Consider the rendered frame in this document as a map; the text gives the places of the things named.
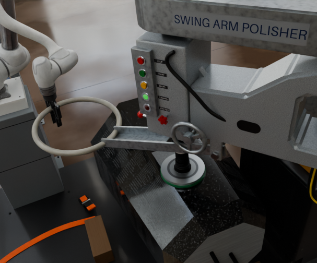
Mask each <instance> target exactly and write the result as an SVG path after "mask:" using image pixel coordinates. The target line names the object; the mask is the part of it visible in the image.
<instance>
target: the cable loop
mask: <svg viewBox="0 0 317 263"><path fill-rule="evenodd" d="M316 182H317V169H315V168H311V170H310V174H309V178H308V184H307V191H308V196H309V198H310V199H311V200H312V201H313V202H314V203H315V204H317V194H316V192H315V187H316Z"/></svg>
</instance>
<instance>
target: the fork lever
mask: <svg viewBox="0 0 317 263"><path fill-rule="evenodd" d="M113 128H114V129H116V130H117V131H118V134H117V136H116V137H115V138H114V139H110V138H102V139H101V141H103V142H104V143H105V147H112V148H125V149H138V150H151V151H164V152H178V153H186V152H184V151H182V150H181V149H180V148H178V147H177V146H176V144H175V143H174V142H167V141H168V140H169V139H170V137H167V136H164V135H160V134H157V133H153V132H151V131H149V130H148V127H137V126H114V127H113ZM181 144H182V145H183V146H185V147H187V144H185V143H182V142H181ZM225 144H226V143H224V142H223V143H222V156H224V157H227V156H228V153H227V149H226V146H225ZM191 146H192V150H197V149H199V148H201V146H202V144H191ZM200 154H204V155H210V145H209V144H207V147H206V149H205V151H203V152H202V153H200ZM211 158H212V159H214V160H217V159H218V158H219V156H218V154H217V153H214V152H213V153H211Z"/></svg>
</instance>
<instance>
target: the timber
mask: <svg viewBox="0 0 317 263"><path fill-rule="evenodd" d="M84 222H85V226H86V230H87V234H88V238H89V242H90V246H91V250H92V254H93V258H94V260H95V262H96V263H109V262H111V261H114V260H115V259H114V255H113V252H112V248H111V245H110V242H109V239H108V235H107V232H106V230H105V226H104V223H103V219H102V216H101V215H99V216H96V217H93V218H90V219H88V220H85V221H84Z"/></svg>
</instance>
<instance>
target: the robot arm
mask: <svg viewBox="0 0 317 263"><path fill-rule="evenodd" d="M17 34H20V35H22V36H24V37H26V38H29V39H32V40H34V41H36V42H38V43H40V44H42V45H43V46H45V47H46V49H47V50H48V52H49V60H48V59H47V58H46V57H44V56H40V57H37V58H35V59H34V60H33V62H32V70H33V75H34V78H35V80H36V83H37V84H38V87H39V89H40V93H41V94H42V95H43V99H44V100H45V103H46V107H49V106H51V108H52V109H53V111H51V112H50V114H51V118H52V122H53V124H54V123H57V126H58V127H60V126H62V121H61V118H62V115H61V110H60V105H57V104H56V100H55V99H56V98H57V95H56V86H55V82H54V81H56V79H57V78H58V77H59V76H60V75H63V74H65V73H67V72H68V71H70V70H71V69H72V68H73V67H74V66H75V65H76V64H77V62H78V55H77V53H76V52H75V51H73V50H69V49H68V50H66V49H64V48H63V47H60V46H58V45H57V44H56V43H55V42H54V41H53V40H51V39H50V38H49V37H47V36H46V35H44V34H42V33H40V32H38V31H36V30H34V29H32V28H30V27H28V26H26V25H24V24H22V23H20V22H18V21H17V20H16V13H15V2H14V0H0V36H1V44H0V100H1V99H5V98H10V97H11V95H10V93H9V92H8V88H7V87H8V85H7V84H6V83H4V81H5V80H6V79H7V78H8V77H10V76H12V75H14V74H16V73H18V72H20V71H21V70H23V69H24V68H26V67H27V66H28V64H29V63H30V60H31V57H30V53H29V51H28V50H27V49H26V48H25V47H23V46H22V45H21V44H20V43H18V35H17Z"/></svg>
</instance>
